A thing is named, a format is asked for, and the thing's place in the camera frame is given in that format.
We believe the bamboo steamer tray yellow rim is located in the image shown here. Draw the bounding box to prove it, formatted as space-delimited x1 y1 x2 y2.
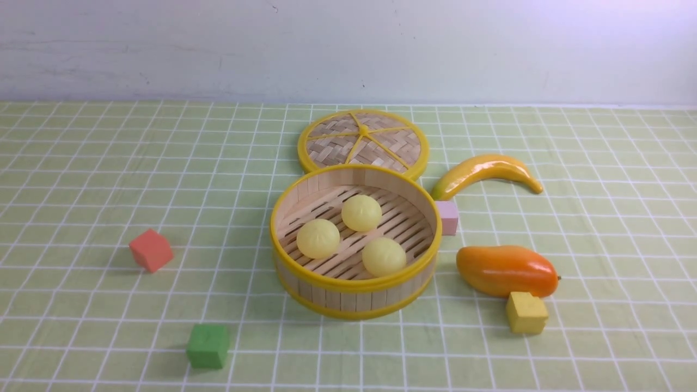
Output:
269 164 442 320

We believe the yellow toy banana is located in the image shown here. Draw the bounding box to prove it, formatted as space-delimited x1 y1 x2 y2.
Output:
429 154 543 201

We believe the green cube block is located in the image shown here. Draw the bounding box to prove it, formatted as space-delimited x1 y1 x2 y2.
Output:
185 323 230 370

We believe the orange toy mango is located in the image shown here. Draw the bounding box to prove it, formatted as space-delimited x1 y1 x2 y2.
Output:
456 245 561 298

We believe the pink cube block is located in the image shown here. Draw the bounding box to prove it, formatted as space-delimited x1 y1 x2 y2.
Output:
435 200 460 236

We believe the red cube block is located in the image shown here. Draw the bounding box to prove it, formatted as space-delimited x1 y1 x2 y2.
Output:
129 229 174 273

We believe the woven bamboo steamer lid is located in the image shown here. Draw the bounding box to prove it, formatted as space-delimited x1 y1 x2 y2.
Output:
297 109 429 180

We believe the pale yellow bun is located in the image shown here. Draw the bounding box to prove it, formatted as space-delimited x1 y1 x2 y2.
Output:
362 237 407 278
296 219 341 260
341 194 382 232

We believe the yellow cube block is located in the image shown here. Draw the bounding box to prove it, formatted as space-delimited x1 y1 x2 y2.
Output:
506 292 549 335

